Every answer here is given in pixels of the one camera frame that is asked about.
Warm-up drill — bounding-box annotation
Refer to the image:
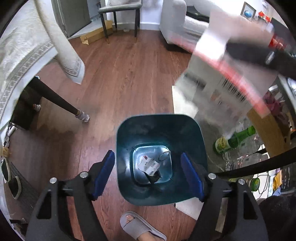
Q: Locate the framed picture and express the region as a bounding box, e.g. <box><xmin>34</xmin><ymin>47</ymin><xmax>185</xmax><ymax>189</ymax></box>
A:
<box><xmin>240</xmin><ymin>2</ymin><xmax>256</xmax><ymax>21</ymax></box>

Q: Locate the white red SanDisk packaging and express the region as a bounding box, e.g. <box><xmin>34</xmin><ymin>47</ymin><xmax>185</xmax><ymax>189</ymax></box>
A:
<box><xmin>175</xmin><ymin>9</ymin><xmax>277</xmax><ymax>137</ymax></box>

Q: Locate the grey slipper with foot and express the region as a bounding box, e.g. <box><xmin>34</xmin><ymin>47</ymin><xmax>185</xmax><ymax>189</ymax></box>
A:
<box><xmin>120</xmin><ymin>211</ymin><xmax>167</xmax><ymax>241</ymax></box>

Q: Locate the grey dining chair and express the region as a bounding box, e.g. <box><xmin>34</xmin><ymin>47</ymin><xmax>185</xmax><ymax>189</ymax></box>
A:
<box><xmin>97</xmin><ymin>0</ymin><xmax>143</xmax><ymax>44</ymax></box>

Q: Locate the red SanDisk card package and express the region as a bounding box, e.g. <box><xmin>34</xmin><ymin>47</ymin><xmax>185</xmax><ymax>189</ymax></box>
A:
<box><xmin>137</xmin><ymin>156</ymin><xmax>160</xmax><ymax>176</ymax></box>

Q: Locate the beige patterned tablecloth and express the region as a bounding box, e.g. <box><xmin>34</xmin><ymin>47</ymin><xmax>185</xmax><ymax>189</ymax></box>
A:
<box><xmin>1</xmin><ymin>1</ymin><xmax>85</xmax><ymax>138</ymax></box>

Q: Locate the dark teal trash bin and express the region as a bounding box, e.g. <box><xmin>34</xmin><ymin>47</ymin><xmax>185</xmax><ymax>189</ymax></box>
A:
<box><xmin>116</xmin><ymin>114</ymin><xmax>208</xmax><ymax>206</ymax></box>

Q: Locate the grey armchair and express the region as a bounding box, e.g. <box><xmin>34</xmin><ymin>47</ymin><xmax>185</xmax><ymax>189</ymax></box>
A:
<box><xmin>159</xmin><ymin>0</ymin><xmax>217</xmax><ymax>49</ymax></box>

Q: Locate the black bag on armchair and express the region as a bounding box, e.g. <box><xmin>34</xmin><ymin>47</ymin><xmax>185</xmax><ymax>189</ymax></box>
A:
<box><xmin>186</xmin><ymin>6</ymin><xmax>209</xmax><ymax>23</ymax></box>

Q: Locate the dark table leg with sock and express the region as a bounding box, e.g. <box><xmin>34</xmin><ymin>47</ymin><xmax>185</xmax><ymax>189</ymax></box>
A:
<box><xmin>28</xmin><ymin>76</ymin><xmax>90</xmax><ymax>123</ymax></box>

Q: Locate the flat cardboard box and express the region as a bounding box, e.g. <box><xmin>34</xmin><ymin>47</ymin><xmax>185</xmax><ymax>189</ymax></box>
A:
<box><xmin>80</xmin><ymin>21</ymin><xmax>113</xmax><ymax>45</ymax></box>

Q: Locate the green glass bottle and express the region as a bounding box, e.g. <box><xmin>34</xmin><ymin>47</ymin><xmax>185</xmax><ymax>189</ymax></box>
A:
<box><xmin>213</xmin><ymin>126</ymin><xmax>256</xmax><ymax>155</ymax></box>

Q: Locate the grey door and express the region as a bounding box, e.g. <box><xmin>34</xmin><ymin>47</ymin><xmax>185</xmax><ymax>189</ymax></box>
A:
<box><xmin>51</xmin><ymin>0</ymin><xmax>91</xmax><ymax>38</ymax></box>

